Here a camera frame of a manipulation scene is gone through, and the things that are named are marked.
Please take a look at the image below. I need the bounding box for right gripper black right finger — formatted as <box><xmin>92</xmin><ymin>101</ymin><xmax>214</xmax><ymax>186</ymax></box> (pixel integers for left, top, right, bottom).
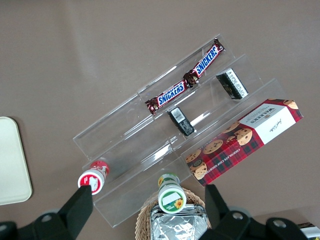
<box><xmin>199</xmin><ymin>183</ymin><xmax>309</xmax><ymax>240</ymax></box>

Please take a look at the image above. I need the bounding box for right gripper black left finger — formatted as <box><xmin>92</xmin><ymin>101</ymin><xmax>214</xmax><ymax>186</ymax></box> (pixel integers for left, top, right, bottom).
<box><xmin>0</xmin><ymin>185</ymin><xmax>94</xmax><ymax>240</ymax></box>

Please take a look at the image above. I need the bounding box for oval tan wicker basket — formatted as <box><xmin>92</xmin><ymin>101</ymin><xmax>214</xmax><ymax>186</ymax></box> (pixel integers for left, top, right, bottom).
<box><xmin>135</xmin><ymin>188</ymin><xmax>212</xmax><ymax>240</ymax></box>

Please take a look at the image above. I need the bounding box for beige plastic tray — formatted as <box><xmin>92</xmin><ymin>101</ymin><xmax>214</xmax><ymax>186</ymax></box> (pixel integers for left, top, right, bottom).
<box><xmin>0</xmin><ymin>115</ymin><xmax>34</xmax><ymax>207</ymax></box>

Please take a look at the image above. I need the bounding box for red lid yogurt cup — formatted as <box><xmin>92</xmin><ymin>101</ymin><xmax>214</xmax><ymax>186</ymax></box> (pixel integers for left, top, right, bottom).
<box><xmin>77</xmin><ymin>159</ymin><xmax>111</xmax><ymax>196</ymax></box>

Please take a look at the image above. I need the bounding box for silver foil container stack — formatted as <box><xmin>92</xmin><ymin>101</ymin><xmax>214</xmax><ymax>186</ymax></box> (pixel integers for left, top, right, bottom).
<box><xmin>149</xmin><ymin>202</ymin><xmax>209</xmax><ymax>240</ymax></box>

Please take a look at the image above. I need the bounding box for green lid yogurt cup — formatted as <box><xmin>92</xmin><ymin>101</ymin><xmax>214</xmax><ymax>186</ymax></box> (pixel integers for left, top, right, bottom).
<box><xmin>157</xmin><ymin>173</ymin><xmax>188</xmax><ymax>215</ymax></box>

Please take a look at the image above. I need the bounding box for red tartan cookie box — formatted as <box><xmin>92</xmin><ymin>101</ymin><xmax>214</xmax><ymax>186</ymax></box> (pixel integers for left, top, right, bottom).
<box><xmin>185</xmin><ymin>98</ymin><xmax>304</xmax><ymax>188</ymax></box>

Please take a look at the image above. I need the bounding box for clear acrylic tiered shelf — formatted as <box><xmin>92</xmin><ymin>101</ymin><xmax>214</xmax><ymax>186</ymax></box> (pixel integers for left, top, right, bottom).
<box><xmin>72</xmin><ymin>33</ymin><xmax>287</xmax><ymax>229</ymax></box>

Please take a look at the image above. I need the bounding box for small black box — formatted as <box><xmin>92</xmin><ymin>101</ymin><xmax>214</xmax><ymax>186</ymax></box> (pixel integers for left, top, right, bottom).
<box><xmin>215</xmin><ymin>67</ymin><xmax>250</xmax><ymax>101</ymax></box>
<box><xmin>166</xmin><ymin>106</ymin><xmax>196</xmax><ymax>137</ymax></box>

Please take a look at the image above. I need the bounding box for Snickers chocolate bar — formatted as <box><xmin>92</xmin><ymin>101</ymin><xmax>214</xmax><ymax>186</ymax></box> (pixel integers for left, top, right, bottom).
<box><xmin>145</xmin><ymin>79</ymin><xmax>191</xmax><ymax>116</ymax></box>
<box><xmin>183</xmin><ymin>37</ymin><xmax>225</xmax><ymax>85</ymax></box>

